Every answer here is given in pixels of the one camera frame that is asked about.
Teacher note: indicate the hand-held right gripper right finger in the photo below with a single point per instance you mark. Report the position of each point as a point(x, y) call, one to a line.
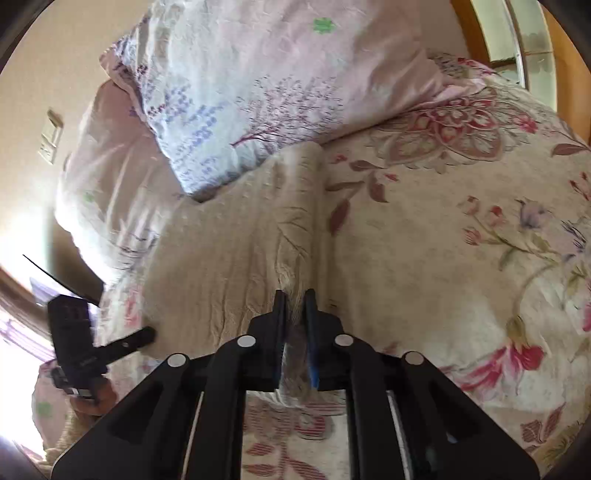
point(311, 337)

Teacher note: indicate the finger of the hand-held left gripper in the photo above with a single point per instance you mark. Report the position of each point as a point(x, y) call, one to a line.
point(134, 339)

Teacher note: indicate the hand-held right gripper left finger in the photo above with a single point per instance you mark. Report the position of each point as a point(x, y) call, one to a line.
point(281, 327)

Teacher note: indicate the person's left hand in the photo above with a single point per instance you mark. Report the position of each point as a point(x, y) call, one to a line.
point(99, 404)

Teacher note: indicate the pink pillow with green clovers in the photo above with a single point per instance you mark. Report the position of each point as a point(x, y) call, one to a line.
point(115, 184)

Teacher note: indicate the floral bedspread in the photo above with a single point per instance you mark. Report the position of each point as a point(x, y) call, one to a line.
point(438, 230)

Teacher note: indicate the pillow with purple tree print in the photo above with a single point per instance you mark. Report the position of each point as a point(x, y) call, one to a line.
point(258, 92)

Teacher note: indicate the white wall switch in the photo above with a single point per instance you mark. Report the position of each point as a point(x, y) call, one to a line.
point(50, 138)

